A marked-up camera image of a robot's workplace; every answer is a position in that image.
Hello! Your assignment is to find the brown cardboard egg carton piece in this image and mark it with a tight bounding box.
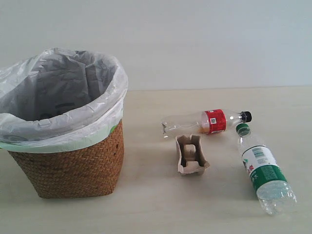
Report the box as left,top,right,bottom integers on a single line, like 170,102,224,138
175,135,210,176

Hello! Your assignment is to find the clear bottle red label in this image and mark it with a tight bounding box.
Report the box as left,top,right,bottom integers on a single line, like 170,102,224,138
161,109,252,138

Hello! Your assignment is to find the clear bottle green label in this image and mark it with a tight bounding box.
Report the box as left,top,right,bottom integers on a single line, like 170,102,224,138
236,123,296,215

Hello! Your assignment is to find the woven brown wicker basket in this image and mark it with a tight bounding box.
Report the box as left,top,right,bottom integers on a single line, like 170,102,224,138
9,122,124,199

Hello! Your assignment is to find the white plastic bin liner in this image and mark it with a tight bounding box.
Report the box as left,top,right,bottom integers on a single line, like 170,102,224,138
0,48,128,153

